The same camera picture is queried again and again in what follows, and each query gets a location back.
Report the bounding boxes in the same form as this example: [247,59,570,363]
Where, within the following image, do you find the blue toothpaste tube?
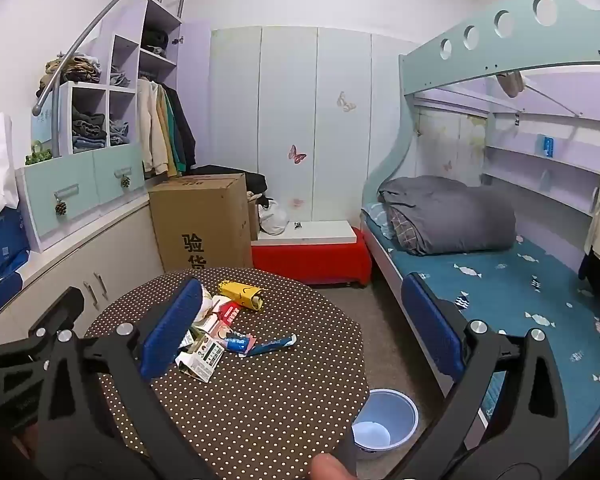
[247,334,298,357]

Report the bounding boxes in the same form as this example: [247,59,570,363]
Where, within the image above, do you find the yellow carton box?
[217,280,264,313]

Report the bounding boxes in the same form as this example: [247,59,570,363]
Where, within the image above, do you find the purple wall shelf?
[482,110,600,218]

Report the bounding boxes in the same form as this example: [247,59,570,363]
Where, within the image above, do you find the person's right hand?
[310,452,352,480]

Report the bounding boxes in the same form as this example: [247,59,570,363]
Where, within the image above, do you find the red snack packet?
[212,300,243,323]

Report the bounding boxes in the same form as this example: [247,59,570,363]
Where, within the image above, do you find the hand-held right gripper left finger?
[35,277,221,480]

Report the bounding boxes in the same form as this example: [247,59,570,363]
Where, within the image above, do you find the green hanging jacket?
[162,85,187,173]

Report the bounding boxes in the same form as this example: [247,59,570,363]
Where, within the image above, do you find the blue waste bin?
[351,389,420,461]

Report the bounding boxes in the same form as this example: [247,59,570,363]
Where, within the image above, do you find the white wardrobe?
[209,25,406,226]

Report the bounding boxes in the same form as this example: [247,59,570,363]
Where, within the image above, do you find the black hanging garment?
[578,250,600,283]

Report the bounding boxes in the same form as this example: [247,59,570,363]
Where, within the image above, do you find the beige hanging pouch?
[497,71,526,98]

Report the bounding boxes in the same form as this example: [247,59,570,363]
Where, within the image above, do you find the grey metal handrail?
[32,0,191,156]

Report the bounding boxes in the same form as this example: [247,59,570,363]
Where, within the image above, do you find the black cloth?
[195,165,268,196]

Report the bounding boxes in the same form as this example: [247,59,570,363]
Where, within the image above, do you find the light blue patterned pillow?
[365,204,396,240]

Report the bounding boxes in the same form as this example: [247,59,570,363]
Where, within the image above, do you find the cream hanging jacket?
[137,80,170,177]

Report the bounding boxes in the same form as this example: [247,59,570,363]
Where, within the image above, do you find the olive clothes pile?
[37,55,103,96]

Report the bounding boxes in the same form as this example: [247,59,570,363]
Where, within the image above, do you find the black hanging coat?
[167,85,197,171]

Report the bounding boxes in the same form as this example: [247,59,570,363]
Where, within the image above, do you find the red covered bench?
[251,230,373,288]

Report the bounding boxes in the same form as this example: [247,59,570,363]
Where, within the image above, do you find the low white cabinet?
[0,192,163,346]

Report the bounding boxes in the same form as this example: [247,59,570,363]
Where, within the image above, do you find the blue clothes stack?
[109,119,131,147]

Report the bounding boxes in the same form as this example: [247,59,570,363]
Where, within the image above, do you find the blue and red wrapper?
[222,334,257,357]

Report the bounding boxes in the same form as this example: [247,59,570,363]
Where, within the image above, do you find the bed with teal sheet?
[362,205,600,441]

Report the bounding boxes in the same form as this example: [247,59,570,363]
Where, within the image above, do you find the green plant decoration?
[25,140,53,166]

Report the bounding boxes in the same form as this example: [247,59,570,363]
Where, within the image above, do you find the dark green clothes stack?
[71,112,107,151]

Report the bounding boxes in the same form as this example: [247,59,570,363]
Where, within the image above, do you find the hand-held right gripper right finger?
[400,272,571,480]

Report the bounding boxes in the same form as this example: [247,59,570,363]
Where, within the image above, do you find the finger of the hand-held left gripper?
[0,272,24,317]
[0,286,85,377]

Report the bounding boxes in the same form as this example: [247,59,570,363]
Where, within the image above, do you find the purple stair shelf cabinet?
[15,0,211,253]

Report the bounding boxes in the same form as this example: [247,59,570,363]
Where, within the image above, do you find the dark folded clothes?
[141,29,170,58]

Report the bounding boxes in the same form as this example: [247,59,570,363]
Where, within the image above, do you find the grey folded duvet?
[378,176,517,256]

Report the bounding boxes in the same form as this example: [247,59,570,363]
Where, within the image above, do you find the round table with polka-dot cloth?
[82,266,371,461]

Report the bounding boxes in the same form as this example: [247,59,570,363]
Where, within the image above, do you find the white plastic bag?
[257,199,290,236]

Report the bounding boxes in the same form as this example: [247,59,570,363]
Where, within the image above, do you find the blue shopping bag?
[0,207,31,281]

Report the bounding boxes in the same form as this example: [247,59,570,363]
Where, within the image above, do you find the large cardboard box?
[148,173,253,273]

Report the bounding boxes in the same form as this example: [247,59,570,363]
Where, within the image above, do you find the teal bunk bed frame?
[360,0,600,466]

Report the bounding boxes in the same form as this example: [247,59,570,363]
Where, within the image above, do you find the green and white carton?
[175,332,226,380]

